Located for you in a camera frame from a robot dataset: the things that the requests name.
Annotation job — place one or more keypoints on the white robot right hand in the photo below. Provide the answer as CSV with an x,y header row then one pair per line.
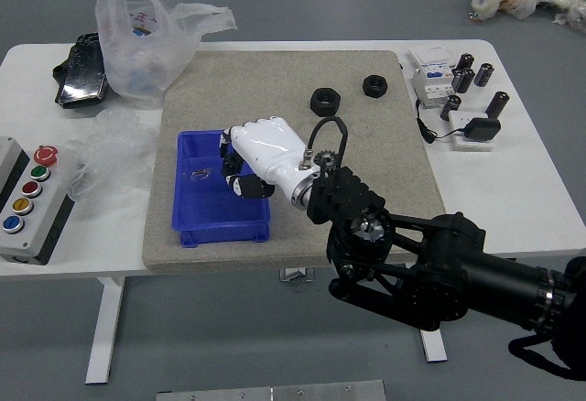
x,y
270,149

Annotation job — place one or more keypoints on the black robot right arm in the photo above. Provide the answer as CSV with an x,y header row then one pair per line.
x,y
439,263

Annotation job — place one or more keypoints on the big black nut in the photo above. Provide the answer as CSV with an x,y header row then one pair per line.
x,y
326,101

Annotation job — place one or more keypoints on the blue plastic box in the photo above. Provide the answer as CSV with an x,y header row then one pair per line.
x,y
215,211

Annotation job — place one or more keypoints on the small black nut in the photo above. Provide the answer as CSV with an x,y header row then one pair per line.
x,y
375,86

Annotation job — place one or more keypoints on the grey button control box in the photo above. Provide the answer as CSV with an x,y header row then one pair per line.
x,y
50,218

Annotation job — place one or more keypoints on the grey-brown mat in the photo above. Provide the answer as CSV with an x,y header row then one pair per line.
x,y
274,80

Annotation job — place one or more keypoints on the small clear plastic piece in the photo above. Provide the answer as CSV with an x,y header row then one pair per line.
x,y
201,175

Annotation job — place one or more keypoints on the crumpled clear plastic wrap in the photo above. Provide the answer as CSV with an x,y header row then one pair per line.
x,y
114,154

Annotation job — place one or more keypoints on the translucent white plastic bag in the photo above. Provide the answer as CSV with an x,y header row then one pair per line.
x,y
137,62

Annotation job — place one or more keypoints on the white circuit breaker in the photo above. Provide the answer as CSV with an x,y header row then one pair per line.
x,y
430,87

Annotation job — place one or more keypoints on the black cylindrical capacitor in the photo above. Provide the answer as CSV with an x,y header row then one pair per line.
x,y
451,107
497,103
484,74
463,80
466,61

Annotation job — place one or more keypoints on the black plastic tray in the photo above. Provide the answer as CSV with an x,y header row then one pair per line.
x,y
80,85

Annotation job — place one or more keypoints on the black power adapter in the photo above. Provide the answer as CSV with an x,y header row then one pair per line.
x,y
481,129

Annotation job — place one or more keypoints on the red emergency stop button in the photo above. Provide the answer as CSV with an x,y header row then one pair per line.
x,y
46,154

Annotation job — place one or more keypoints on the green push button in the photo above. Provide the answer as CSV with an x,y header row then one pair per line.
x,y
40,173

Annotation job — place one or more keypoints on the red push button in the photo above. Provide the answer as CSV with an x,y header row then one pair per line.
x,y
31,189

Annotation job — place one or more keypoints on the grey metal plate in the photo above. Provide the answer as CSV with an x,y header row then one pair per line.
x,y
274,392

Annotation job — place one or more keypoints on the white table leg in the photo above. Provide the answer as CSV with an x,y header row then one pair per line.
x,y
432,346
104,328

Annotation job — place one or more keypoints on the yellow push button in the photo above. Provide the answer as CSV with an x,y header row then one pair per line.
x,y
22,205

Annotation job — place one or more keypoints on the blue push button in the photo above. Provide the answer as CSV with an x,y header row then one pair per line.
x,y
12,224

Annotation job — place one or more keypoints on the metal bracket under table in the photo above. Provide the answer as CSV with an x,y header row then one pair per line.
x,y
296,274

